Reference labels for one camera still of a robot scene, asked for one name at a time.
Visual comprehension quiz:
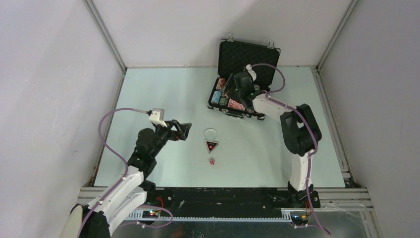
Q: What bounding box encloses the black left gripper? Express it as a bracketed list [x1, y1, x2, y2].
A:
[150, 119, 191, 158]

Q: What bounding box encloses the dark green chip stack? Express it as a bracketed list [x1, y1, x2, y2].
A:
[218, 97, 229, 107]

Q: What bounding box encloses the red white chip roll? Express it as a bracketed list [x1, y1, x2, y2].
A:
[215, 78, 226, 93]

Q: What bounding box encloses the blue white chip stack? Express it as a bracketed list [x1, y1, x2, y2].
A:
[210, 91, 221, 104]

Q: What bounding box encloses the clear round dealer button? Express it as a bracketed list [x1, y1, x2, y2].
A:
[204, 128, 217, 140]

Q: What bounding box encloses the black red triangular chip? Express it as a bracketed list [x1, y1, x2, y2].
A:
[206, 140, 219, 154]

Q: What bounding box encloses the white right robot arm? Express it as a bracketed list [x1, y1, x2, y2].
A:
[226, 70, 322, 207]

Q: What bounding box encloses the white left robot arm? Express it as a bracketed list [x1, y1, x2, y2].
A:
[69, 120, 192, 238]

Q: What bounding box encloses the red card deck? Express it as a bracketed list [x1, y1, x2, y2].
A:
[227, 99, 246, 111]

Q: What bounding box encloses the black aluminium poker case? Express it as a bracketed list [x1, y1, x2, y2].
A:
[207, 33, 281, 120]

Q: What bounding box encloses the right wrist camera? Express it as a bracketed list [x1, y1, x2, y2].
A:
[245, 64, 257, 81]

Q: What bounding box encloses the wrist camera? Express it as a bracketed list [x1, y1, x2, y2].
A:
[245, 64, 257, 81]
[149, 108, 167, 127]

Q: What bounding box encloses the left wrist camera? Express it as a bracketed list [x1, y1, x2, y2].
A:
[149, 108, 167, 127]

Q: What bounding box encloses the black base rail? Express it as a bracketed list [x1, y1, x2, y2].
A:
[124, 186, 320, 218]

